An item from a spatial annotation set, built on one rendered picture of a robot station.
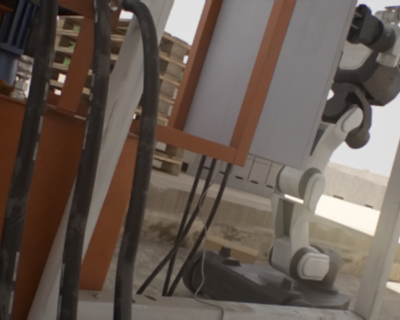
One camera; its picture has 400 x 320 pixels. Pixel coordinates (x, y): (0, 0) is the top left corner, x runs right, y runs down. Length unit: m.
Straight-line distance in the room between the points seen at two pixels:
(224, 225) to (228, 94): 1.94
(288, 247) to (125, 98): 1.33
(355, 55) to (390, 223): 0.84
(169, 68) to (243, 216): 1.23
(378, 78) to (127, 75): 1.47
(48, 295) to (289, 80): 0.82
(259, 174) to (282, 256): 2.84
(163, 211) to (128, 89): 2.09
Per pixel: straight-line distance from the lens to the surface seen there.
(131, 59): 1.02
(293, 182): 2.10
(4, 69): 1.33
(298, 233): 2.18
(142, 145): 0.75
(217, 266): 2.15
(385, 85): 2.34
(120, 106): 1.02
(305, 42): 1.45
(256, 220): 3.53
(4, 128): 1.05
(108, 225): 1.20
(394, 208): 1.78
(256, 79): 1.35
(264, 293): 1.98
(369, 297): 1.86
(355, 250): 4.35
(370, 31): 1.71
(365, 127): 2.36
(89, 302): 1.15
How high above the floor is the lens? 0.63
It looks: 2 degrees down
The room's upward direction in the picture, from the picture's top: 17 degrees clockwise
